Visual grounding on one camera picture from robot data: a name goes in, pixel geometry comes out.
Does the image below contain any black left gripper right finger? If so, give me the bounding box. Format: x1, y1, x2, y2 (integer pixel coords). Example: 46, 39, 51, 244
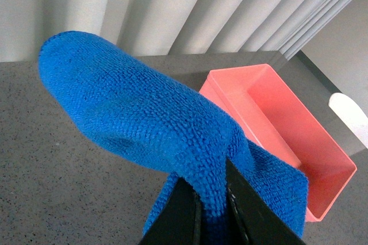
226, 159, 304, 245

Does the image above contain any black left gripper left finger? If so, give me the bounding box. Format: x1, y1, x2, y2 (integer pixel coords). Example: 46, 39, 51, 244
139, 178, 202, 245

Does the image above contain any blue microfiber cloth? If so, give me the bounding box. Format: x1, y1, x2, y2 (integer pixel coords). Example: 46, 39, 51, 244
39, 31, 308, 244

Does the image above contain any pink plastic bin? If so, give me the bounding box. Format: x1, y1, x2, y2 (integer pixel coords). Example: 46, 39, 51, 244
200, 64, 357, 222

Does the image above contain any white rounded object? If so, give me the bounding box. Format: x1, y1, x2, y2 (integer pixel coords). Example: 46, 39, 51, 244
328, 93, 367, 147

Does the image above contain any white curtain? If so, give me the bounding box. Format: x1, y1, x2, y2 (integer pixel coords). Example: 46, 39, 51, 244
1, 0, 352, 62

